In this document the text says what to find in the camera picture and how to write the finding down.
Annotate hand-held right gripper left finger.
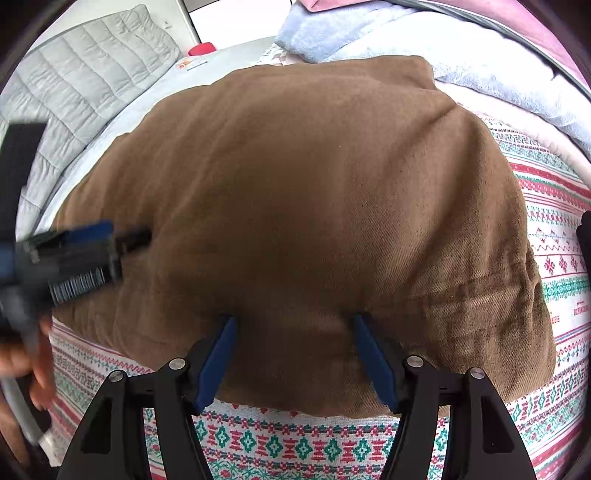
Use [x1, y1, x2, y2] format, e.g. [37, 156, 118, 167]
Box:
[58, 315, 239, 480]

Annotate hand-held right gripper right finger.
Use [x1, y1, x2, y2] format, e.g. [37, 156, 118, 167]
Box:
[353, 313, 539, 480]

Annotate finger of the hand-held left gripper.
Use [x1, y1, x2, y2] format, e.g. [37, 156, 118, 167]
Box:
[18, 220, 153, 266]

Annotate brown coat with fur collar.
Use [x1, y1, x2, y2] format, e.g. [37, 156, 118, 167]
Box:
[48, 54, 557, 418]

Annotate person's left forearm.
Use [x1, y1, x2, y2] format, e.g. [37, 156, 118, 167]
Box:
[0, 388, 26, 464]

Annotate person's left hand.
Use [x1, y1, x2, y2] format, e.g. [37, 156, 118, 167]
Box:
[0, 316, 58, 414]

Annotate grey quilted headboard cushion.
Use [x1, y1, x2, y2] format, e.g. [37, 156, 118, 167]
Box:
[0, 4, 183, 222]

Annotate patterned knit blanket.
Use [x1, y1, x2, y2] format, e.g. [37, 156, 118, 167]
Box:
[44, 48, 591, 480]

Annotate black puffer jacket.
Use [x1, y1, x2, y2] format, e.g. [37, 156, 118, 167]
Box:
[576, 224, 591, 278]

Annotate white and grey wardrobe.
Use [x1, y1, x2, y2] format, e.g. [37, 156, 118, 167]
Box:
[173, 0, 305, 54]

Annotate light blue fleece blanket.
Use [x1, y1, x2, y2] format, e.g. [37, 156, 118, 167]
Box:
[273, 2, 591, 153]

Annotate pile of pink blue blankets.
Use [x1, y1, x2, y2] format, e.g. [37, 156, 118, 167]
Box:
[295, 0, 591, 100]

